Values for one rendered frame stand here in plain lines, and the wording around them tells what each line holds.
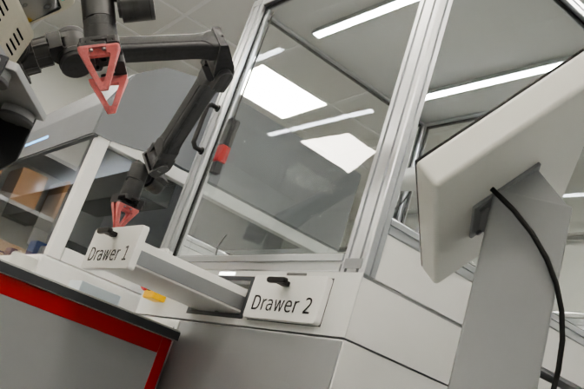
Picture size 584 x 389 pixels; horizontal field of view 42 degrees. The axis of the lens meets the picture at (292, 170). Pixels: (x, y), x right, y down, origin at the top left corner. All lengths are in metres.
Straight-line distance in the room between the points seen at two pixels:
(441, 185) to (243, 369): 0.96
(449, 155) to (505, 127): 0.09
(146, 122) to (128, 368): 1.11
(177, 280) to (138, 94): 1.18
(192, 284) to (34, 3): 0.74
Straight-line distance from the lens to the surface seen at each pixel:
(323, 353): 1.68
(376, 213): 1.72
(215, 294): 1.95
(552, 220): 1.24
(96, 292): 2.17
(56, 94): 6.43
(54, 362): 2.04
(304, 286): 1.78
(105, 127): 2.85
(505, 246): 1.22
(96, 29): 1.38
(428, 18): 1.95
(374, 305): 1.69
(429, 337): 1.82
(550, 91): 1.13
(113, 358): 2.10
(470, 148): 1.08
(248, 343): 1.91
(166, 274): 1.88
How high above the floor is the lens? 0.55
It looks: 19 degrees up
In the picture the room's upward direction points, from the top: 18 degrees clockwise
